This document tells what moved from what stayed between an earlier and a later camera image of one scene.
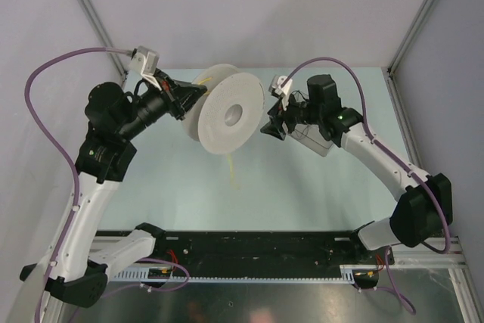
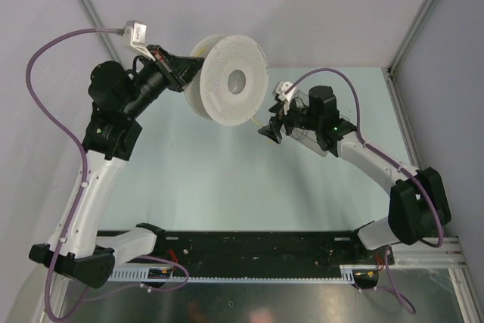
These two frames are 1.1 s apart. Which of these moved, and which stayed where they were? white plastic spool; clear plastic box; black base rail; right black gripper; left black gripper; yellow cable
Moved: left black gripper; yellow cable; white plastic spool
Stayed: black base rail; right black gripper; clear plastic box
